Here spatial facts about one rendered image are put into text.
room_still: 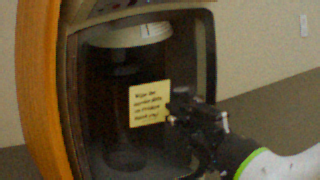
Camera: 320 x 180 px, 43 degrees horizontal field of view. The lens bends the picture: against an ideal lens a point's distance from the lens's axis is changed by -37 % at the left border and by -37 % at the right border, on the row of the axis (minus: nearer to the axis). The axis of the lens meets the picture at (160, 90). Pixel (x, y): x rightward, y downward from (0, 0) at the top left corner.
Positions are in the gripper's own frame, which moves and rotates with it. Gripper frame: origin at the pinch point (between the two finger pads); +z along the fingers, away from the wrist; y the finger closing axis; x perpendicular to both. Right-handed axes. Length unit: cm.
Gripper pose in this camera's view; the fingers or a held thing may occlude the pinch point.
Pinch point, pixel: (182, 117)
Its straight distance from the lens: 106.4
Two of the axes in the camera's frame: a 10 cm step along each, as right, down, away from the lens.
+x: -8.7, 2.1, -4.4
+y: -0.1, -9.1, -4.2
